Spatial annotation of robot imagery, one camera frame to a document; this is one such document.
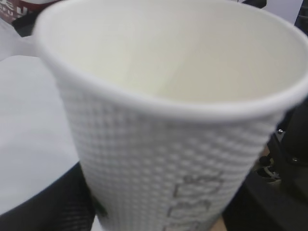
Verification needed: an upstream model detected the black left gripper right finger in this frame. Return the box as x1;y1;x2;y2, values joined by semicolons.
223;100;308;231

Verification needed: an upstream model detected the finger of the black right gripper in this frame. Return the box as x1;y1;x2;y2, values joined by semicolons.
12;16;37;37

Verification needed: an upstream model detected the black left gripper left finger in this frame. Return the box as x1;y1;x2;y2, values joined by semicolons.
0;164;95;231

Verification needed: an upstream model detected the clear water bottle red label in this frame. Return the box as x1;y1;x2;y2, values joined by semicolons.
0;0;56;24

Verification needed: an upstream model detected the white paper cup green logo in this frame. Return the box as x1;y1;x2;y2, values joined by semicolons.
33;0;308;231

